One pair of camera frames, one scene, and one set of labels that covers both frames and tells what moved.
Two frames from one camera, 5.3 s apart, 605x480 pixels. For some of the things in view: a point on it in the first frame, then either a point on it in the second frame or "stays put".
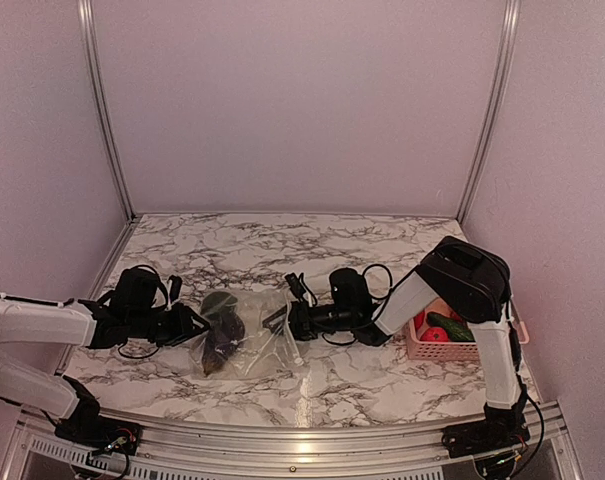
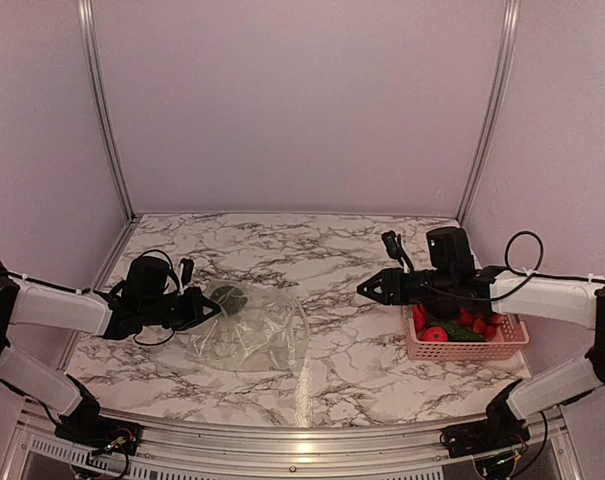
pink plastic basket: [451, 351] stays put
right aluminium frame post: [512, 11] stays put
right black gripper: [300, 326] to [392, 281]
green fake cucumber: [456, 330] stays put
